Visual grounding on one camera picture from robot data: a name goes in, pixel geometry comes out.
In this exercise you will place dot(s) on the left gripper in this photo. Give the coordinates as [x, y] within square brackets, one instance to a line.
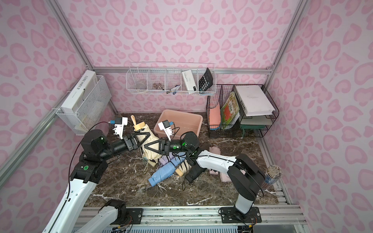
[132, 142]

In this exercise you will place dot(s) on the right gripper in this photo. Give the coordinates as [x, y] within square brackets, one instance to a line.
[163, 146]

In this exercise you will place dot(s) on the light blue umbrella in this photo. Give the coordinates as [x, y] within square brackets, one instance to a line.
[161, 174]
[179, 158]

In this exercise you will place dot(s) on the pink plastic storage box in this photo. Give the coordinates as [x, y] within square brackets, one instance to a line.
[186, 121]

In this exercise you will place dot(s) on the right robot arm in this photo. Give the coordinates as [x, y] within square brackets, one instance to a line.
[245, 175]

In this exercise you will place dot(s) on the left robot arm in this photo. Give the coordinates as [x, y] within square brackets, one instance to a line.
[85, 176]

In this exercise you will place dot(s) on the lilac folded umbrella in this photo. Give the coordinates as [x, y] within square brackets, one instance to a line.
[164, 160]

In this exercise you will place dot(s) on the cream umbrella black stripes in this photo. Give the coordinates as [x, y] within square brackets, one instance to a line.
[183, 168]

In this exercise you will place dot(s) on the black folded umbrella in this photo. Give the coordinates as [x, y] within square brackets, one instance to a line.
[194, 173]

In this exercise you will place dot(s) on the pink folded umbrella upright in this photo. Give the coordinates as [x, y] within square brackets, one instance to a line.
[214, 150]

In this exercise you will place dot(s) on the pink folded umbrella lying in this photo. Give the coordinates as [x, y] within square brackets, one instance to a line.
[225, 178]

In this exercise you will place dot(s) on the white long box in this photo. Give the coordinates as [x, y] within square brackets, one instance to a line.
[80, 92]

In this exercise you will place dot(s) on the pink folder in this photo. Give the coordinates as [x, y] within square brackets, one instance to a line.
[214, 118]

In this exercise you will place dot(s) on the black calculator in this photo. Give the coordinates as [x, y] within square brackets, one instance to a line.
[206, 81]

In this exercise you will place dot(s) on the green red book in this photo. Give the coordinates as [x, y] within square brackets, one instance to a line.
[230, 112]

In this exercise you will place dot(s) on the green tray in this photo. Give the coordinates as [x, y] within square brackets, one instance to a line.
[256, 124]

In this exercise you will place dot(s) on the white paper stack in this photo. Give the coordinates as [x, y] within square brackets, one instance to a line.
[253, 100]

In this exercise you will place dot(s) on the glitter pen cup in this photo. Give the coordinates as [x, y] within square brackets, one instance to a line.
[272, 175]

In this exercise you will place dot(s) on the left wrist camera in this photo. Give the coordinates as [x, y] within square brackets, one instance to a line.
[119, 125]

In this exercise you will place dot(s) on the white wire side basket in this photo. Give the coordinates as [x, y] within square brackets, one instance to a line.
[90, 111]

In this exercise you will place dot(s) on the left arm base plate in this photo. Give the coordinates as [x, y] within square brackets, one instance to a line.
[129, 216]

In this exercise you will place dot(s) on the white wire wall basket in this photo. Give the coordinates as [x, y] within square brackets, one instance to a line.
[165, 78]

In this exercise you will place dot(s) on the black wire file rack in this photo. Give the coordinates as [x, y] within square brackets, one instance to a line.
[221, 96]

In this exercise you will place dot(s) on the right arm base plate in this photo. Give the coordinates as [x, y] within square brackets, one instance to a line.
[232, 215]

